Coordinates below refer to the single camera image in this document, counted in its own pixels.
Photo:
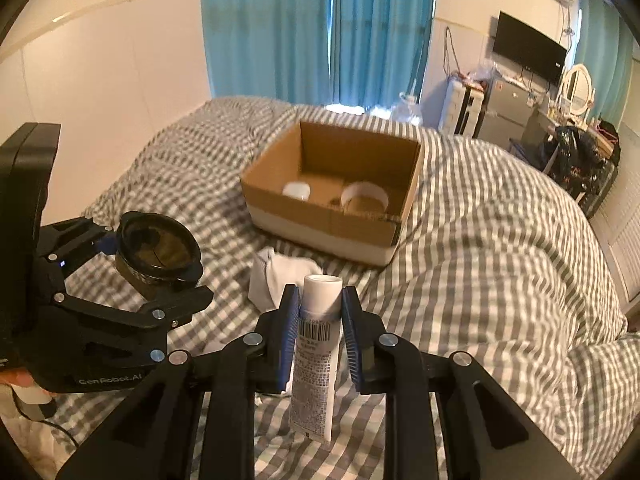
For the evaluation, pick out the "blue side curtain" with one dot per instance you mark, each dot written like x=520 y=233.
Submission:
x=607 y=55

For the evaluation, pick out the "clear plastic water jug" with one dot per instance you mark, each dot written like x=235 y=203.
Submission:
x=406 y=109

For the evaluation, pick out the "white suitcase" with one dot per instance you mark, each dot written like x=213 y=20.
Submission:
x=462 y=107

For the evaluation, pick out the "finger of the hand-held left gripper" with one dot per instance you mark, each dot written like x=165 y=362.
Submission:
x=107 y=245
x=165 y=305

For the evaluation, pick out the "cardboard box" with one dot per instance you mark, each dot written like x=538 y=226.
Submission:
x=332 y=195

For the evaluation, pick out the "person's left hand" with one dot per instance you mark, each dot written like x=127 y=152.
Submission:
x=20 y=382

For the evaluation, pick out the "white vanity mirror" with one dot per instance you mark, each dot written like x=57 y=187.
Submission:
x=576 y=91

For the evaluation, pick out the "white cosmetic tube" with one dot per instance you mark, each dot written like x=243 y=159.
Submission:
x=315 y=350

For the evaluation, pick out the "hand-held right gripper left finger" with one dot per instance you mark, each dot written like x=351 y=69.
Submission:
x=287 y=330

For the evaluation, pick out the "black bag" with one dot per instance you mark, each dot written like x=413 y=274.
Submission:
x=567 y=157

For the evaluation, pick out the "black round lidded jar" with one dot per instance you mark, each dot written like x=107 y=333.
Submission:
x=156 y=252

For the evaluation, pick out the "white round jar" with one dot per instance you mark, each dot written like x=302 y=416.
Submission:
x=296 y=190

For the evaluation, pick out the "white sock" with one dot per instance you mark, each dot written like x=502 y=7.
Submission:
x=275 y=277

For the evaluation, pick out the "white tape roll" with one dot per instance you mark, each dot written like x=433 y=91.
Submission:
x=364 y=197

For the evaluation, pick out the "grey mini fridge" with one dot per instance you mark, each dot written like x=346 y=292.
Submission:
x=507 y=105

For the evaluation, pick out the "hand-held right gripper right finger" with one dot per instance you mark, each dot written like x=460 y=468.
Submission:
x=351 y=340

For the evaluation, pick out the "grey checkered blanket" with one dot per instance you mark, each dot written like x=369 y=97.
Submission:
x=475 y=270

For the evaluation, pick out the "black wall television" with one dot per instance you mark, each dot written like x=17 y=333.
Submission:
x=529 y=52

